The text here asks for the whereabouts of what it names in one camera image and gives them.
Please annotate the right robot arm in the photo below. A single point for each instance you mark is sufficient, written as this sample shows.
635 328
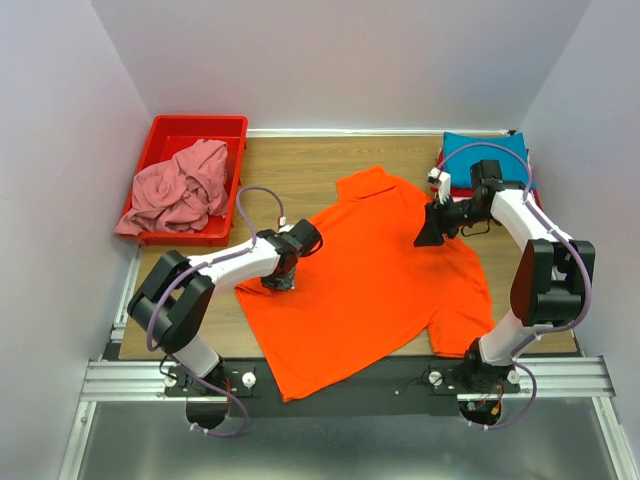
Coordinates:
551 289

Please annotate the red plastic bin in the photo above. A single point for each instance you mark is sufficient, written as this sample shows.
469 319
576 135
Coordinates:
172 133

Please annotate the aluminium rail frame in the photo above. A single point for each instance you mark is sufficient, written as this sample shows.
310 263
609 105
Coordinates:
562 424

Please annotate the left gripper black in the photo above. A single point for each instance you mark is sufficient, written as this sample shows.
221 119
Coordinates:
284 284

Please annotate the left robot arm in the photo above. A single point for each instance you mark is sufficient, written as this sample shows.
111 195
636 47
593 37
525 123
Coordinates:
171 302

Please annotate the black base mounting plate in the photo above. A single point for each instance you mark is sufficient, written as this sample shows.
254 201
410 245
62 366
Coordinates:
396 385

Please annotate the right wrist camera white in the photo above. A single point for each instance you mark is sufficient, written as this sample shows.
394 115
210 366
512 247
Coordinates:
440 183

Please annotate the orange t-shirt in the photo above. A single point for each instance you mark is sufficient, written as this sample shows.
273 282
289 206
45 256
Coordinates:
368 291

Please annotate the blue folded t-shirt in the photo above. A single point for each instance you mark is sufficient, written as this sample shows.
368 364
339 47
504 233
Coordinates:
515 143

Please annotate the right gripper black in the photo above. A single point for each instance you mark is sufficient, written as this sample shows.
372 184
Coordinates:
436 224

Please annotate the dusty pink crumpled t-shirt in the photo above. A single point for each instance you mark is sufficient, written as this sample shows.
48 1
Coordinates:
181 194

